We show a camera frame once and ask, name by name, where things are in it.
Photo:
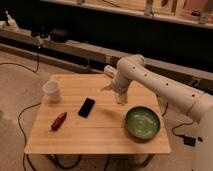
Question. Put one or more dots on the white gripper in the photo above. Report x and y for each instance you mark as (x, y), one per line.
(120, 85)

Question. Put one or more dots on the red pepper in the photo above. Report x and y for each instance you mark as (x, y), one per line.
(58, 121)

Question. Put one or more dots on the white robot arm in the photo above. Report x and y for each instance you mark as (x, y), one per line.
(196, 104)

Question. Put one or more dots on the white stapler-like object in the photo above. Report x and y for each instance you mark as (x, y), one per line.
(110, 71)

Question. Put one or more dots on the black smartphone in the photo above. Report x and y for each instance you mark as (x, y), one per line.
(86, 107)

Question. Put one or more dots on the green bowl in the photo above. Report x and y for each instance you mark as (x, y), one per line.
(142, 123)

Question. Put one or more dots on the white plastic cup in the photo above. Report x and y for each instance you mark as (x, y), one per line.
(52, 90)

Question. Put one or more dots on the black round object on ledge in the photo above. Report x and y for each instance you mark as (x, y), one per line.
(60, 36)

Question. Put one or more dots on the black power adapter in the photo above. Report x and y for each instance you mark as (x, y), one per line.
(189, 140)

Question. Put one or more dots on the white bottle on ledge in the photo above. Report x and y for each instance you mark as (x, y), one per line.
(12, 22)

